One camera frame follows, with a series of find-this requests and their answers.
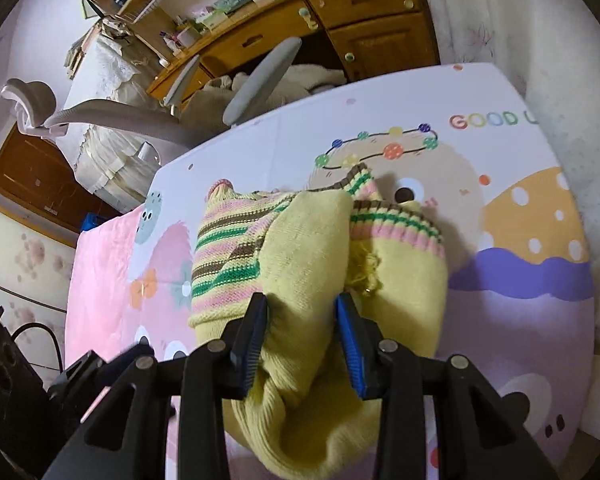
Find white lace cover cloth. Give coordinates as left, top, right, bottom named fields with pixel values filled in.
left=62, top=35, right=181, bottom=213

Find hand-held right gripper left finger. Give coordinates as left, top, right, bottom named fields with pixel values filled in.
left=42, top=292, right=270, bottom=480

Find wooden desk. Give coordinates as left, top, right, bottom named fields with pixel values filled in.
left=147, top=0, right=441, bottom=106

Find wooden bookshelf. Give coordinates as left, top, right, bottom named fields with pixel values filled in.
left=60, top=0, right=193, bottom=56

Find yellow striped knit sweater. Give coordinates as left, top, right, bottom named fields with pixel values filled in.
left=187, top=162, right=451, bottom=478

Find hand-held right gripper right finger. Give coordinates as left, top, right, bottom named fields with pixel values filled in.
left=334, top=292, right=561, bottom=480

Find grey office chair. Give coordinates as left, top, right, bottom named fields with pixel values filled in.
left=0, top=37, right=303, bottom=161

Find black cable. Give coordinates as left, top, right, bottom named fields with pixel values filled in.
left=10, top=322, right=63, bottom=372

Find dark wooden cabinet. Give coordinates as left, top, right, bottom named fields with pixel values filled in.
left=0, top=125, right=117, bottom=247

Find white curtain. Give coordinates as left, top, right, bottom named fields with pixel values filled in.
left=415, top=0, right=600, bottom=441

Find cartoon printed bed sheet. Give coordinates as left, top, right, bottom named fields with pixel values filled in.
left=65, top=62, right=598, bottom=480

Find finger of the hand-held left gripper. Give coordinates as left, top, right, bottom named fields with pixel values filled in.
left=99, top=342, right=156, bottom=378
left=47, top=350, right=105, bottom=413

